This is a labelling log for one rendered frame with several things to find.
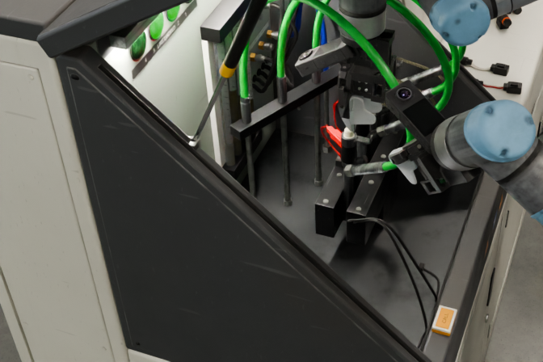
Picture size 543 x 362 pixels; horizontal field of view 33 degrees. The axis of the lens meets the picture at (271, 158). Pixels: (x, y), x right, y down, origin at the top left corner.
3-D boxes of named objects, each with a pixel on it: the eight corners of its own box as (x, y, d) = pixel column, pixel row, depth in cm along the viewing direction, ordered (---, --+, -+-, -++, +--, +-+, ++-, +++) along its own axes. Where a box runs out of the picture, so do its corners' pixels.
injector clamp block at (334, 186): (364, 271, 177) (365, 215, 167) (316, 258, 180) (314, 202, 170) (411, 162, 200) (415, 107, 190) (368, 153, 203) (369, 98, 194)
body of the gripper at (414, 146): (424, 196, 135) (456, 190, 123) (393, 147, 135) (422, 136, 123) (465, 168, 137) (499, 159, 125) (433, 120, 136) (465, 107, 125)
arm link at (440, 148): (433, 131, 119) (481, 98, 121) (421, 136, 123) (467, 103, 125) (465, 179, 119) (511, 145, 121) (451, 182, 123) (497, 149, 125)
